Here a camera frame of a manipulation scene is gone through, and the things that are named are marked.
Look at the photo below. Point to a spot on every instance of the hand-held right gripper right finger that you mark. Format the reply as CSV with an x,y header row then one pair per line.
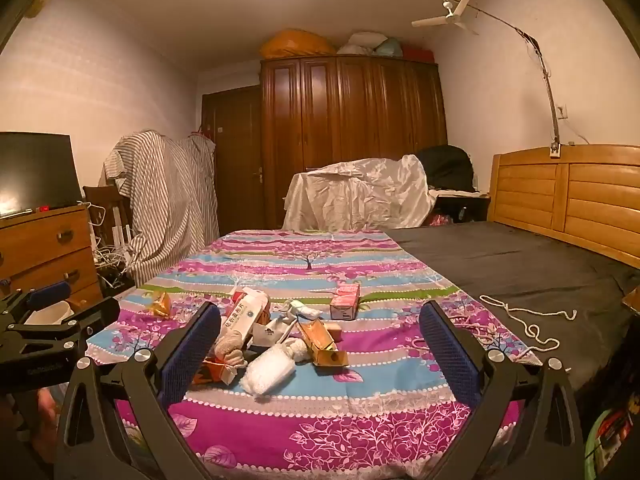
x,y
447,355

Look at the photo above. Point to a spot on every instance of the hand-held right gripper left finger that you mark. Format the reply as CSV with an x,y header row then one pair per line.
x,y
192,355

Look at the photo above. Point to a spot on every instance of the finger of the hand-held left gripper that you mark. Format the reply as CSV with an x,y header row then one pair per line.
x,y
85,320
47,295

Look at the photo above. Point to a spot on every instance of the white plastic basin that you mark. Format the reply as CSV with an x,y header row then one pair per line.
x,y
50,314

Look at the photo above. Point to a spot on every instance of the orange white snack bag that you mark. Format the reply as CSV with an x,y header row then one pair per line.
x,y
217,371

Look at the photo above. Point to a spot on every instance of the white medicine box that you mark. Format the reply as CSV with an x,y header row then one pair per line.
x,y
245,317

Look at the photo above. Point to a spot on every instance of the beige sock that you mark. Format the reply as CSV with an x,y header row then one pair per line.
x,y
232,347

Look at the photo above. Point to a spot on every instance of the wooden chest of drawers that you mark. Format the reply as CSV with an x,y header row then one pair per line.
x,y
45,245

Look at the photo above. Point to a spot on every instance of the golden snack wrapper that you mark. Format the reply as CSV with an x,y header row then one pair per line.
x,y
161,305

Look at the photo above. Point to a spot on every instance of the white tissue pack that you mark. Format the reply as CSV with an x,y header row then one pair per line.
x,y
267,372

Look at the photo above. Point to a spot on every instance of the wooden chair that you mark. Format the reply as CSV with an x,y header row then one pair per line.
x,y
100,200

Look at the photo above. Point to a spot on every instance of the pink carton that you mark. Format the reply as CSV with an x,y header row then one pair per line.
x,y
345,305

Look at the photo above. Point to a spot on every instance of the small beige block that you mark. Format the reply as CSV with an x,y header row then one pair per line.
x,y
335,332

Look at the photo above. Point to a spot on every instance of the dark grey blanket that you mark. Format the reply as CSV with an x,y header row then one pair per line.
x,y
525,270

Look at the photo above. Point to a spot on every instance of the black flat screen television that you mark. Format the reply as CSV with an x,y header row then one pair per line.
x,y
35,175

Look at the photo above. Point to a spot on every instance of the golden long box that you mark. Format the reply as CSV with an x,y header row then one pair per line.
x,y
320,342

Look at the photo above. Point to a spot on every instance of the floral printed bedsheet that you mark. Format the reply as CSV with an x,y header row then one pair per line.
x,y
310,420

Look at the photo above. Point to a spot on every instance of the pink patterned cloth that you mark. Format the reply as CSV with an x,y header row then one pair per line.
x,y
440,220

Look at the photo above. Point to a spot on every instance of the grey striped cloth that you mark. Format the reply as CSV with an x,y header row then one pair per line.
x,y
160,200

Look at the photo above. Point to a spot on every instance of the green plastic basket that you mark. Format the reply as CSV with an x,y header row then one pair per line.
x,y
595,440

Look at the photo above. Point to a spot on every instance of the white satin cloth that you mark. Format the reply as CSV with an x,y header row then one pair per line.
x,y
360,195

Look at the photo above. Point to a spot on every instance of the pile of black clothes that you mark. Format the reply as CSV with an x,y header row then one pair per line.
x,y
445,165

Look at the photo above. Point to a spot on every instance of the dark wooden door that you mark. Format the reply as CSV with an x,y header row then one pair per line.
x,y
235,160

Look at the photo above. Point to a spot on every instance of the wooden bed headboard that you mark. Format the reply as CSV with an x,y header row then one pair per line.
x,y
600,195

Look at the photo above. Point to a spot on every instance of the dark wooden wardrobe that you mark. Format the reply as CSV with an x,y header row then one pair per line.
x,y
350,110

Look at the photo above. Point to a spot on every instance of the thin metal pole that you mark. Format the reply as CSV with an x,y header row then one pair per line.
x,y
550,95

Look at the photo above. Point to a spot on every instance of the red box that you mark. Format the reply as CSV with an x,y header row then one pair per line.
x,y
419,55

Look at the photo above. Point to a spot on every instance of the light blue bag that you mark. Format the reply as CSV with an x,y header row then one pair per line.
x,y
391,47

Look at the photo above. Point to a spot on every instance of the white pillow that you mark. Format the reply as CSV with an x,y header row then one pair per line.
x,y
362,42

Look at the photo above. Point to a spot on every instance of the white ceiling fan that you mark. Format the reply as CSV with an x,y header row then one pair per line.
x,y
452,12

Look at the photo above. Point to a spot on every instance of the white wall socket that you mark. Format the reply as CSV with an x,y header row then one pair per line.
x,y
563,111

